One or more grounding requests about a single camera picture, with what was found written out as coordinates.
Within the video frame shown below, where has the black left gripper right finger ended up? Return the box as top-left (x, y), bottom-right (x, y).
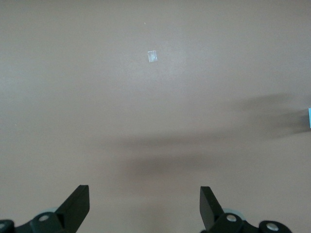
top-left (199, 186), bottom-right (259, 233)

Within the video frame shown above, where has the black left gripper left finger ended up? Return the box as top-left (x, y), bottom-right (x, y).
top-left (14, 184), bottom-right (90, 233)

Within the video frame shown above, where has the brown table cover sheet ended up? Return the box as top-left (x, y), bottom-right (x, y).
top-left (0, 0), bottom-right (311, 233)

